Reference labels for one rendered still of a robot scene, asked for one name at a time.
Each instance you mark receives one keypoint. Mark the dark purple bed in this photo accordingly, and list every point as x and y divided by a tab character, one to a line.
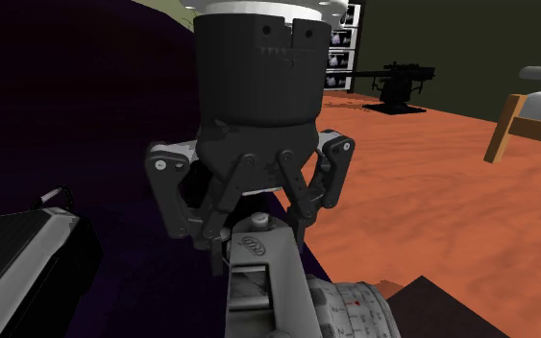
110	107

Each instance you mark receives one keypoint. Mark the dark angular block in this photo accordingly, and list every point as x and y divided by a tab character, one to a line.
431	313

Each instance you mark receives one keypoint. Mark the black telescope on stand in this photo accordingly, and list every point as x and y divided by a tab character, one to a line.
394	84

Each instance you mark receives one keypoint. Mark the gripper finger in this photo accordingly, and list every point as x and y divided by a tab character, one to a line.
169	187

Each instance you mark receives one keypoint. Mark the grey photo camera with lens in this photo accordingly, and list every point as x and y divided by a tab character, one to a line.
274	285

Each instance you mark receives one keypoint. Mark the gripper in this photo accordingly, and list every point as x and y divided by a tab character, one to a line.
256	75

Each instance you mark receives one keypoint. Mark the white shelf with pictures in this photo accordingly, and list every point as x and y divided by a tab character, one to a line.
342	47

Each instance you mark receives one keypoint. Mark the wooden bed with grey mattress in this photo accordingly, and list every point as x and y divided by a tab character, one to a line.
539	110

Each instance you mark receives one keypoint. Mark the black and silver flat case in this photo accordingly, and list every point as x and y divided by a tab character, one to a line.
12	267

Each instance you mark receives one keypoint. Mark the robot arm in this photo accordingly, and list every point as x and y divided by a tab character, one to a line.
260	5

